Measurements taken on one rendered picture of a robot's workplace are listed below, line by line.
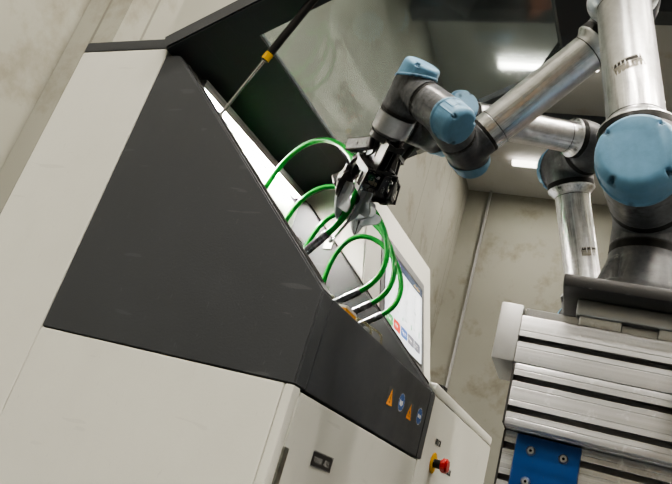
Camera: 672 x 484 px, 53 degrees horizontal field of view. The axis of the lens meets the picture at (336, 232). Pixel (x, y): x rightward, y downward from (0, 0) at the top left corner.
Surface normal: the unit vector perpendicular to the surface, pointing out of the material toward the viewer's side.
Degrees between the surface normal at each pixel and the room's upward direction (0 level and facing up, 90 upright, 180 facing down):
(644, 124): 98
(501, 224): 90
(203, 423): 90
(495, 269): 90
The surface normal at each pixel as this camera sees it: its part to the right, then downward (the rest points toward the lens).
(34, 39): 0.91, 0.14
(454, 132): 0.51, 0.56
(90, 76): -0.38, -0.44
